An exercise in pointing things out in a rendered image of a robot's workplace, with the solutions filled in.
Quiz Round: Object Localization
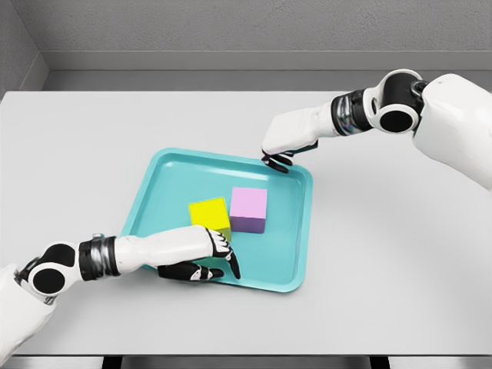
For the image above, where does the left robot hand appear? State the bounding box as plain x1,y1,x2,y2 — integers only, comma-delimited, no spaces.
156,224,242,284

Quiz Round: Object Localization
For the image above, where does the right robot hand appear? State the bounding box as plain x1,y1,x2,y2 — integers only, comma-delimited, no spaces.
260,111,320,175

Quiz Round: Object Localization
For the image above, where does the yellow cube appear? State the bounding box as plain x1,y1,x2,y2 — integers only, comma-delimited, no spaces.
188,197,233,242

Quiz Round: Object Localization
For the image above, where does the pink cube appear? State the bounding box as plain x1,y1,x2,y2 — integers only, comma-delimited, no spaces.
229,187,268,234

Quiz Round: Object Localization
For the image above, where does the teal plastic tray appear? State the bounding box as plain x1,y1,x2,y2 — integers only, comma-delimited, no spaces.
121,148,314,294

